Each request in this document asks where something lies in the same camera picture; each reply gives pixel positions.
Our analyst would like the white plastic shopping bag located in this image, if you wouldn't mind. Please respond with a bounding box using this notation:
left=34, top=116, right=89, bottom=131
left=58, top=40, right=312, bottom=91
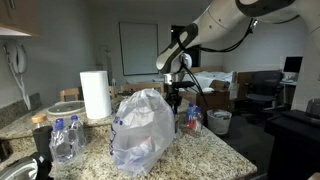
left=109, top=89, right=175, bottom=176

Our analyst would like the round glass lid bowl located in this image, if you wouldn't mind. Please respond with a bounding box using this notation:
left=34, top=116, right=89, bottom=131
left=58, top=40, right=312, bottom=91
left=47, top=100, right=85, bottom=117

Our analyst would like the cardboard box with cloth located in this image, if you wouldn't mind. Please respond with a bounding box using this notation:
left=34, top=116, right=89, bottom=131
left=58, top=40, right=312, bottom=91
left=179, top=71, right=237, bottom=112

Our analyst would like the jar with wooden lid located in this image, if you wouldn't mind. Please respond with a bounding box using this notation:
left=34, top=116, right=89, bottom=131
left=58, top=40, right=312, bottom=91
left=31, top=114, right=53, bottom=161

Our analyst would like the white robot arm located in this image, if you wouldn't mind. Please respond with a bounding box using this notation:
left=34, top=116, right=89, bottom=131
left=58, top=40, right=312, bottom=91
left=156, top=0, right=320, bottom=74

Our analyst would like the pack of water bottles left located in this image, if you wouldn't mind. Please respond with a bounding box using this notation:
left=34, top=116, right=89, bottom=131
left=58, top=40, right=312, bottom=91
left=49, top=115, right=86, bottom=165

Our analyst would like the computer monitor on desk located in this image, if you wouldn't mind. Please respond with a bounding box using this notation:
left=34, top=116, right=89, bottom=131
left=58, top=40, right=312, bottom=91
left=283, top=56, right=303, bottom=79

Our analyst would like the black cabinet right foreground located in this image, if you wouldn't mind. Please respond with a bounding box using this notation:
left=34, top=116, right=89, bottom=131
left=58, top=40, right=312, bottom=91
left=264, top=110, right=320, bottom=180

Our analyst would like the white wall phone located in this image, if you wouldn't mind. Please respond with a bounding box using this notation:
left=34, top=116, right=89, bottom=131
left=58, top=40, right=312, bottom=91
left=4, top=40, right=31, bottom=110

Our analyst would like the water bottle blue label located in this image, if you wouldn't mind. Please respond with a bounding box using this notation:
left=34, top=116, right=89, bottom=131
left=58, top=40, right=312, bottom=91
left=185, top=102, right=195, bottom=134
left=194, top=107, right=203, bottom=137

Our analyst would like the wooden chair back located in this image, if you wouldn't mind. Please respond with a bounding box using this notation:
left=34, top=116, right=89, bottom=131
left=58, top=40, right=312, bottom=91
left=60, top=88, right=79, bottom=102

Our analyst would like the white waste basket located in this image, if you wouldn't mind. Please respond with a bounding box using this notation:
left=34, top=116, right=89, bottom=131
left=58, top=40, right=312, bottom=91
left=207, top=110, right=232, bottom=135

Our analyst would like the white paper towel roll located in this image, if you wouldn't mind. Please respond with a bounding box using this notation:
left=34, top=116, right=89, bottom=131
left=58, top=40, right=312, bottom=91
left=80, top=71, right=112, bottom=119

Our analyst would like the water bottle blue label front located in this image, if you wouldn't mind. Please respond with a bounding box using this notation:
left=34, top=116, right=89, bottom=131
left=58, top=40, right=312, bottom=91
left=185, top=102, right=195, bottom=134

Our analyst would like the black office chair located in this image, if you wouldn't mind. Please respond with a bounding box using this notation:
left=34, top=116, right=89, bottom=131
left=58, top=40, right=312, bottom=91
left=246, top=70, right=283, bottom=113

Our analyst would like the wooden upper cabinet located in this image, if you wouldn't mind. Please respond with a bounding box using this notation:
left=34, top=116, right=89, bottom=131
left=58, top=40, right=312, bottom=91
left=0, top=0, right=41, bottom=37

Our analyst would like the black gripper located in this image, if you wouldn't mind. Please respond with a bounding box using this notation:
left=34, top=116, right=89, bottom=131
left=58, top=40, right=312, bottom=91
left=165, top=81, right=194, bottom=110

